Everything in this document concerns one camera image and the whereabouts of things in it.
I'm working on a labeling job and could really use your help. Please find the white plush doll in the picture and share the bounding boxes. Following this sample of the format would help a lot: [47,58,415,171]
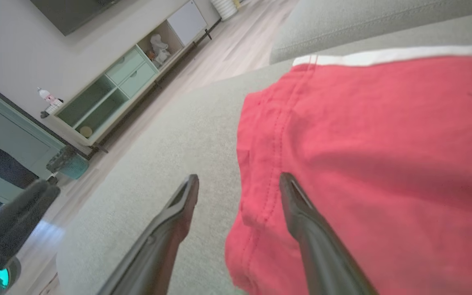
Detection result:
[150,34,172,67]

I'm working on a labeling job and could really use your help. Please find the white ribbed basket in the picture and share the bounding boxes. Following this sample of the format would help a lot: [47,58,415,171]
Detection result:
[211,0,239,21]

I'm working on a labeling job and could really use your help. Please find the teal laundry basket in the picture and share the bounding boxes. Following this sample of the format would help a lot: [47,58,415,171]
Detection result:
[47,145,90,180]

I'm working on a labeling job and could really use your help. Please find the black wall television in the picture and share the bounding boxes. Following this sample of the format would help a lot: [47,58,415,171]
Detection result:
[29,0,118,36]

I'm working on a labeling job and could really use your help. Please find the white and green tv cabinet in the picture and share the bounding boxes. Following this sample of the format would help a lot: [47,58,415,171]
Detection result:
[54,0,211,158]

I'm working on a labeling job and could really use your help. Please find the person in dark clothes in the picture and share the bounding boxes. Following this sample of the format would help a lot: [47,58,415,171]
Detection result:
[0,129,39,190]

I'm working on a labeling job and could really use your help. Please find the red shorts with white trim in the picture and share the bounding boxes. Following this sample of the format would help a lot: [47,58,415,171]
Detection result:
[225,44,472,295]

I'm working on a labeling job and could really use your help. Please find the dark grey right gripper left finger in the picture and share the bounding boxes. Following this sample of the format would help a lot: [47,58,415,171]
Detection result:
[97,174,200,295]

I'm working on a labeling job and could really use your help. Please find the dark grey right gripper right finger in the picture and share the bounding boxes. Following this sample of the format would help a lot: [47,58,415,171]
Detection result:
[279,172,380,295]

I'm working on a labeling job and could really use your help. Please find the grey fabric sofa seat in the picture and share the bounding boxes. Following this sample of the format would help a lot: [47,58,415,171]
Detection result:
[56,8,472,295]

